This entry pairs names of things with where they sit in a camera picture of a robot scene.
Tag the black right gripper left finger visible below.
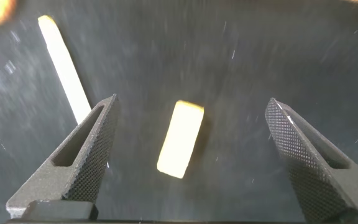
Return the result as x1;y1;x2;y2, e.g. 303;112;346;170
6;94;121;220

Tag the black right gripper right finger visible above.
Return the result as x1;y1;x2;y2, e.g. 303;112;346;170
264;97;358;223

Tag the yellow butter block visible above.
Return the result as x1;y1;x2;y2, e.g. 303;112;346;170
156;100;205;180

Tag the white marker pen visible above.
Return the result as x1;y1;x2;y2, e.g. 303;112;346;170
37;14;92;125

